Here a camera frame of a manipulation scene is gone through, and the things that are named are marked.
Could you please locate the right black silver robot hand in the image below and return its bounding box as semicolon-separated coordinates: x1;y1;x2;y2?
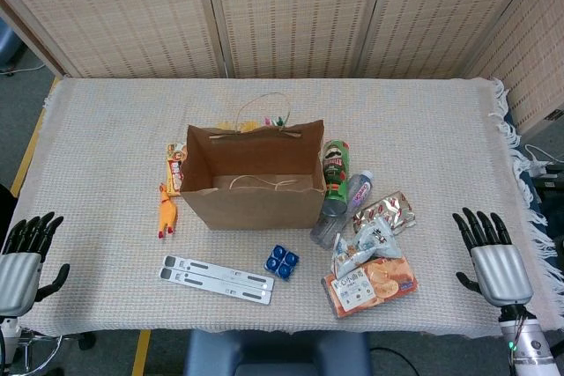
452;207;534;306

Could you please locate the orange cookie box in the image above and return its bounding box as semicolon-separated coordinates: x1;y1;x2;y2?
323;256;419;320

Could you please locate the green Pringles can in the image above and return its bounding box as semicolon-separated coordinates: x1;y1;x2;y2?
317;138;352;218

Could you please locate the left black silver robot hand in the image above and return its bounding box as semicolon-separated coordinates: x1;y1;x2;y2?
0;211;71;318

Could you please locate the yellow rubber chicken toy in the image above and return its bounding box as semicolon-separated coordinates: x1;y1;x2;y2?
157;182;180;240

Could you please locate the white woven tablecloth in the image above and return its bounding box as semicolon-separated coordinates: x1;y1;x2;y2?
17;76;564;340

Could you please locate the black equipment case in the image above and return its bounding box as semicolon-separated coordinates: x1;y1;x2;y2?
531;164;564;218

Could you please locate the silver folding laptop stand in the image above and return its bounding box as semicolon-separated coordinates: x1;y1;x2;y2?
157;254;276;306

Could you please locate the gold foil snack pack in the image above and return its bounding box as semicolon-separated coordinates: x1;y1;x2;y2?
352;190;418;236

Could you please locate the black cable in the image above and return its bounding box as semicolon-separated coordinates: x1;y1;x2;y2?
369;346;419;372

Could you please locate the brown paper bag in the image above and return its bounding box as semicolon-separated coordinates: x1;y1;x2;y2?
179;92;328;232

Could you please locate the yellow snack packet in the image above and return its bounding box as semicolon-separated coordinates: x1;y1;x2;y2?
215;119;259;133

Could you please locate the blue padded chair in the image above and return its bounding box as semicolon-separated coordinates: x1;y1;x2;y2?
183;329;374;376

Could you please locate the blue toy brick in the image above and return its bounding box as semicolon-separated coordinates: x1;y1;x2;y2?
263;244;301;281

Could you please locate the white blue snack bag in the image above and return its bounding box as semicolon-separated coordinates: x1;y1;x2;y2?
330;219;404;278

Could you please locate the white power strip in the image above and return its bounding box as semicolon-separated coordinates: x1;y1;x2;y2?
523;144;557;178

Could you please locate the yellow red snack box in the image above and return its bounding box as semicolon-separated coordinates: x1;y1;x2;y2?
165;142;189;198

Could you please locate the chrome stool base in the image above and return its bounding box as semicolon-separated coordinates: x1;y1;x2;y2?
17;330;97;376

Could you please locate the clear plastic water bottle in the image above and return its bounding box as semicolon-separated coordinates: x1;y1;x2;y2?
309;169;376;249

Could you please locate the beige woven folding screen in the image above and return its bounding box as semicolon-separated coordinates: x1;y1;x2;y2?
0;0;564;135

